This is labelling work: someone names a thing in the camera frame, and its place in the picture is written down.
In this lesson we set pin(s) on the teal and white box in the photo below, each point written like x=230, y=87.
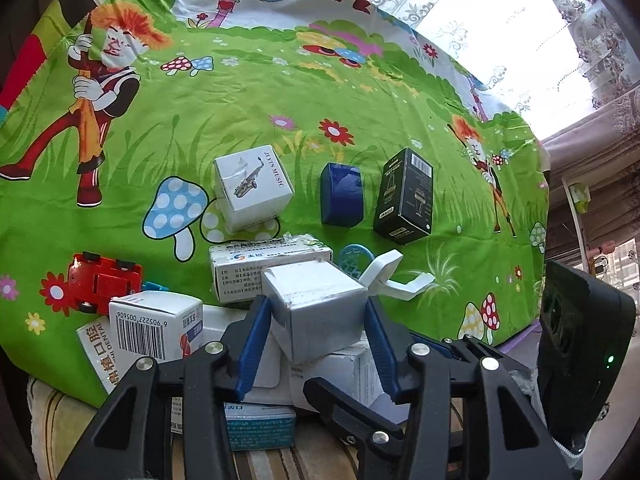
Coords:
x=260, y=427

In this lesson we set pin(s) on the dark blue box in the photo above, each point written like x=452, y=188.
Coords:
x=342, y=195

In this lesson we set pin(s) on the purple cardboard box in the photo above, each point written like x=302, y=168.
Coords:
x=520, y=342

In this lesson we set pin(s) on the white box with grey text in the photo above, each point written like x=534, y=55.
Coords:
x=340, y=377

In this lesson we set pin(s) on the white box with red print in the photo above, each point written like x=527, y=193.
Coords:
x=150, y=327

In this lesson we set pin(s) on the green cartoon printed blanket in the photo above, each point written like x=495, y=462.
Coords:
x=250, y=110

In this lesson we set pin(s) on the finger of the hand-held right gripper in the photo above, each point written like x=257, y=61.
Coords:
x=506, y=360
x=350, y=410

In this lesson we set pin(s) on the plain white cube box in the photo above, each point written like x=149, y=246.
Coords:
x=315, y=310

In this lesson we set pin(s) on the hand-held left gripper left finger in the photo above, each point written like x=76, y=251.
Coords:
x=250, y=355

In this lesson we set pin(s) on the white box with red lettering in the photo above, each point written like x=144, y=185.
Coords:
x=97, y=355

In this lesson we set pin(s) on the white lace curtain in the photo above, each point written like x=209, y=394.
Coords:
x=475, y=20

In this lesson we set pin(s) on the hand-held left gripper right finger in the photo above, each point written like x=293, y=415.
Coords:
x=382, y=355

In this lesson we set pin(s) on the green tissue pack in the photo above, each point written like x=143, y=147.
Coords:
x=580, y=197

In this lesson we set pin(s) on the mauve heavy curtain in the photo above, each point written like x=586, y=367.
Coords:
x=595, y=155

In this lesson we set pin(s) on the striped beige pillow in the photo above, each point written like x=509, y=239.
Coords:
x=55, y=420

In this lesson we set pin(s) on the white plastic hook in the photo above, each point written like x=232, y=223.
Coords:
x=385, y=272

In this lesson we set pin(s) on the white medicine box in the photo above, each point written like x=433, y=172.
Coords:
x=240, y=272

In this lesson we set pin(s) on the red toy car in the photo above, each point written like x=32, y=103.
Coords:
x=102, y=282

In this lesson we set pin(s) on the black box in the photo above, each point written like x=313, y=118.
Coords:
x=405, y=200

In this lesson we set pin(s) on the white box with saxophone print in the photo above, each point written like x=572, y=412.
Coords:
x=247, y=192

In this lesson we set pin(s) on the pink handheld fan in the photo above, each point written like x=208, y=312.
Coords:
x=602, y=247

